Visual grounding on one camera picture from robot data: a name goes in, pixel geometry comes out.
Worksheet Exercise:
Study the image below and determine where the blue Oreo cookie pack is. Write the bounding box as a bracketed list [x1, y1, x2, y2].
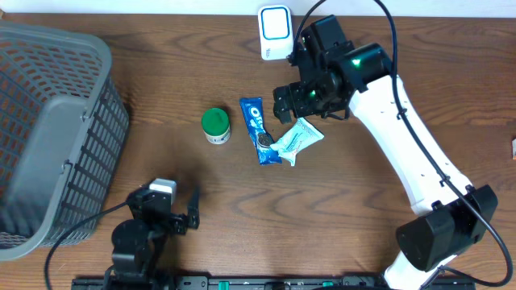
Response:
[239, 97, 281, 166]

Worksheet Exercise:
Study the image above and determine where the small orange snack box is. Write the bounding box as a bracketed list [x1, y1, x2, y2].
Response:
[511, 139, 516, 160]

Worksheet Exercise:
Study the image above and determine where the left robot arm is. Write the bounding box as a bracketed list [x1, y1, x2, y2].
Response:
[102, 188, 200, 290]

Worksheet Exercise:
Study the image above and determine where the grey plastic mesh basket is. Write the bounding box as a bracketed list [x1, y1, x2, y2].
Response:
[1, 21, 129, 261]

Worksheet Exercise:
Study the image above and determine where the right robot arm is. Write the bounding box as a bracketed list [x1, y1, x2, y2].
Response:
[273, 16, 497, 289]

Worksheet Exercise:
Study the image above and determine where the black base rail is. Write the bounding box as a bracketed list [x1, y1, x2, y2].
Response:
[71, 273, 476, 290]

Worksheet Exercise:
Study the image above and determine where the green lid white jar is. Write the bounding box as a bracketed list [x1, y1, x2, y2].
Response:
[202, 108, 231, 145]

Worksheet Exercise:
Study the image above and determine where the white barcode scanner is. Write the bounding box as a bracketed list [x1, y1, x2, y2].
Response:
[257, 5, 293, 60]

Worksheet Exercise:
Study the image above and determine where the white mint tissue pack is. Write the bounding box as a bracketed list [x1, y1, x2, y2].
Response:
[271, 118, 324, 167]

